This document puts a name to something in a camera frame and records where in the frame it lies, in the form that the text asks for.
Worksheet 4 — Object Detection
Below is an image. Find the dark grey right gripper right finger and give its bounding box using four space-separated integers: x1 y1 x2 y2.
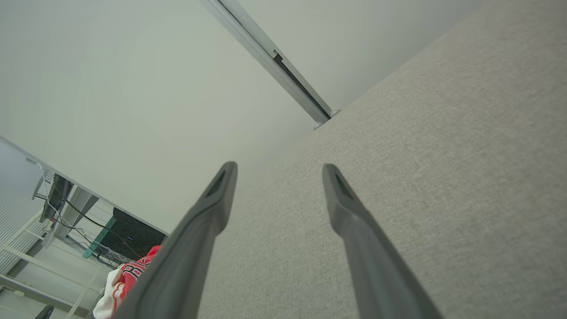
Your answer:
322 163 443 319

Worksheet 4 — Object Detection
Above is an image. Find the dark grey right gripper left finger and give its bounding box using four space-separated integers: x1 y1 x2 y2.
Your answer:
113 161 238 319

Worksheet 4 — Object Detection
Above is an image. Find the red Bulls 23 jersey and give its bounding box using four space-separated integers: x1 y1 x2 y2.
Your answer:
93 245 162 319

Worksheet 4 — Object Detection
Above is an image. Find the black speckled office chair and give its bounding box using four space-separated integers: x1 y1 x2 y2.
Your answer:
95 207 167 262

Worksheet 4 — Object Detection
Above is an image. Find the grey fabric padded surface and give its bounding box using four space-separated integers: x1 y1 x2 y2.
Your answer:
197 0 567 319

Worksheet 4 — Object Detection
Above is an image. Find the dark monitor on stand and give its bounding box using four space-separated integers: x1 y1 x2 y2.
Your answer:
40 174 74 222

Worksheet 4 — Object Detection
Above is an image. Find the white metal desk frame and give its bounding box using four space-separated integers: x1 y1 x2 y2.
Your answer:
0 186 109 319

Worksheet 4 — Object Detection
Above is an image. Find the grey partition joint post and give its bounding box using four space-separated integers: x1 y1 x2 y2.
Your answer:
199 0 342 130

